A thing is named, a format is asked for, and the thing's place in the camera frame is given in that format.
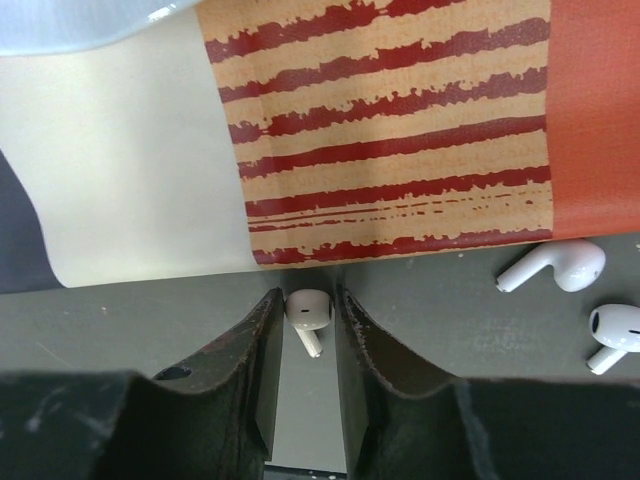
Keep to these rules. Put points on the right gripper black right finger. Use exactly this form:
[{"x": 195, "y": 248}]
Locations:
[{"x": 405, "y": 418}]

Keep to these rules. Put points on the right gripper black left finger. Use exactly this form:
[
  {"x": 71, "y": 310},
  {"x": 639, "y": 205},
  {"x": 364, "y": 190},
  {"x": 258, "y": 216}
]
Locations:
[{"x": 208, "y": 416}]

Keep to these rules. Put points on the white earbud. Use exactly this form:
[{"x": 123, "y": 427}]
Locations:
[
  {"x": 616, "y": 328},
  {"x": 307, "y": 311},
  {"x": 576, "y": 265}
]

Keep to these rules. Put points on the colourful patchwork placemat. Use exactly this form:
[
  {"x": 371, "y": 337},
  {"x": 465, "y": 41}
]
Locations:
[{"x": 290, "y": 134}]

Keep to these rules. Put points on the white round plate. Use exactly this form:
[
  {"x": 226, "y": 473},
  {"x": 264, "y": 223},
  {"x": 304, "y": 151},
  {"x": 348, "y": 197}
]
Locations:
[{"x": 31, "y": 27}]

